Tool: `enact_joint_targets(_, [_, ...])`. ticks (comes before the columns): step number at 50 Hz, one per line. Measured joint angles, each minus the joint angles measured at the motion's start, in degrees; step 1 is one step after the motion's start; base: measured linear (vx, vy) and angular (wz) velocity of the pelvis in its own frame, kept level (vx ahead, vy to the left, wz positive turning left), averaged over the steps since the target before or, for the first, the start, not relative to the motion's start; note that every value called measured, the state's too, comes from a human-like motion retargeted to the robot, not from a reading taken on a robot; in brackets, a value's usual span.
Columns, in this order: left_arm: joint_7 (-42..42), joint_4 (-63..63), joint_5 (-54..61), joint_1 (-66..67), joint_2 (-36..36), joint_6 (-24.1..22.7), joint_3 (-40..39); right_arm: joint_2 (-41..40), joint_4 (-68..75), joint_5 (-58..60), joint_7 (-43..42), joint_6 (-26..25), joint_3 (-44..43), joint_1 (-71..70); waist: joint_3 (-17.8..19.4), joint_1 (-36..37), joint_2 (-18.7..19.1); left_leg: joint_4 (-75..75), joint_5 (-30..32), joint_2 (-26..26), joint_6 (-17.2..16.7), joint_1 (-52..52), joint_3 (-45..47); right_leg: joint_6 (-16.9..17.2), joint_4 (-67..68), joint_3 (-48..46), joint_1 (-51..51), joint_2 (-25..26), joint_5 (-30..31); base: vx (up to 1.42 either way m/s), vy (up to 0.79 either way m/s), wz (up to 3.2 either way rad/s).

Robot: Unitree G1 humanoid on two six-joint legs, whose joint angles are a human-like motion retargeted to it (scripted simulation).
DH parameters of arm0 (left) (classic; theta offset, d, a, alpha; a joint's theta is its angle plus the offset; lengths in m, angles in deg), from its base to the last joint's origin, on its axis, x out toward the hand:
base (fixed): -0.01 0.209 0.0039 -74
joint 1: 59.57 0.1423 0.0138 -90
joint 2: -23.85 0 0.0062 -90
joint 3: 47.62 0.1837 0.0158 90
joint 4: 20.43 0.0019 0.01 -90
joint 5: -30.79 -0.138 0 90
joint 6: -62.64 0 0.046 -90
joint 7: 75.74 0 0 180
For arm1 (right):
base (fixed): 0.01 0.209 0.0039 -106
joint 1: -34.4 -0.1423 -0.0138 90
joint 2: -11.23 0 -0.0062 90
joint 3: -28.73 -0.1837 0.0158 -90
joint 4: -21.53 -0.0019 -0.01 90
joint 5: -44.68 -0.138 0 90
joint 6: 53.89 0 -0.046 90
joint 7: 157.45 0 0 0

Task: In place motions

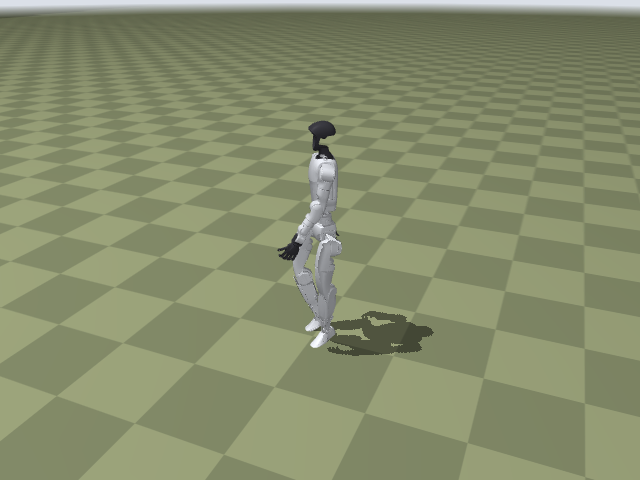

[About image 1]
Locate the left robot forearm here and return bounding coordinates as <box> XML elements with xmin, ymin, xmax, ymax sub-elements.
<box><xmin>295</xmin><ymin>204</ymin><xmax>323</xmax><ymax>244</ymax></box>

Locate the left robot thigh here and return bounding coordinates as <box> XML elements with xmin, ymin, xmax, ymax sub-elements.
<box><xmin>315</xmin><ymin>233</ymin><xmax>342</xmax><ymax>299</ymax></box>

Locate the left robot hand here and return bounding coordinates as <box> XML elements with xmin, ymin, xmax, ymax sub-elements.
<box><xmin>278</xmin><ymin>233</ymin><xmax>302</xmax><ymax>261</ymax></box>

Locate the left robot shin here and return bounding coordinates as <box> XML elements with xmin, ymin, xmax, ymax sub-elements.
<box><xmin>318</xmin><ymin>286</ymin><xmax>337</xmax><ymax>335</ymax></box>

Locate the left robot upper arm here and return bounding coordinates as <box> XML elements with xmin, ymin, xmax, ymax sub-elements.
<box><xmin>310</xmin><ymin>164</ymin><xmax>336</xmax><ymax>213</ymax></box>

